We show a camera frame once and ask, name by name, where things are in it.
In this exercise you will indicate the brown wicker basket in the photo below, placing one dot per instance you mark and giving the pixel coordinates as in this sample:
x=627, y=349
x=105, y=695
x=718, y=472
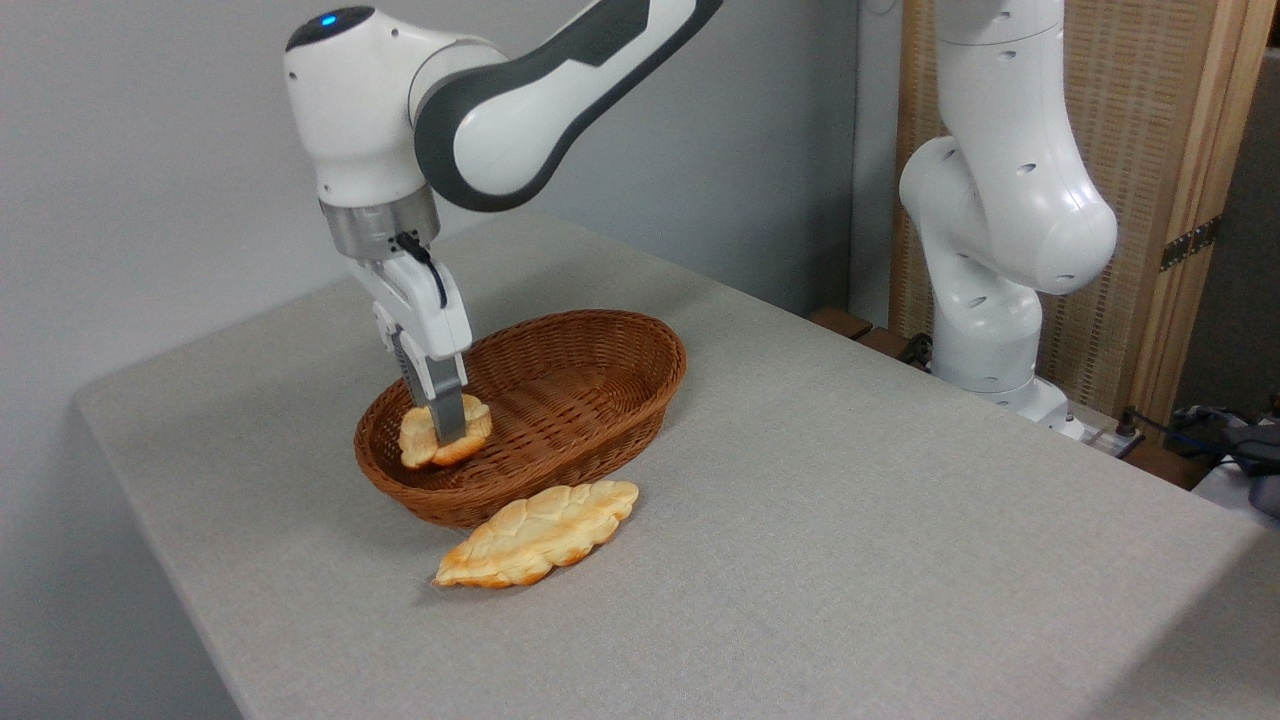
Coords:
x=600, y=380

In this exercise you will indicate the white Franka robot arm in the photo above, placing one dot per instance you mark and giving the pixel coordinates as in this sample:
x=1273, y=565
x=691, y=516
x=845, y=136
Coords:
x=1000, y=200

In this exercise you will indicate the long braided bread loaf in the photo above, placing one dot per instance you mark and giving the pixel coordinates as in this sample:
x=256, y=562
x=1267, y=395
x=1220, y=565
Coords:
x=540, y=530

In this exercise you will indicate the dark metal screen hinge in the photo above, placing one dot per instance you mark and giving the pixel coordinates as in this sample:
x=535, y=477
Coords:
x=1190, y=243

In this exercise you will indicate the dark grey bag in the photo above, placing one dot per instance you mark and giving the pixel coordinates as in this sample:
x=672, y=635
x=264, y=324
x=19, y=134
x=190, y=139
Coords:
x=1250, y=445

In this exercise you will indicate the wooden woven folding screen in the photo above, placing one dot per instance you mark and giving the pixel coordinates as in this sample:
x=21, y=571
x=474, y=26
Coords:
x=1150, y=100

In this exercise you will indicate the round knotted bread roll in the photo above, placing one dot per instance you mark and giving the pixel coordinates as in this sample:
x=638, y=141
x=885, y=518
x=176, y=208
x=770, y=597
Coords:
x=415, y=440

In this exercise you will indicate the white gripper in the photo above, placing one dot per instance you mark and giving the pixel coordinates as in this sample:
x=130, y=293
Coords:
x=430, y=305

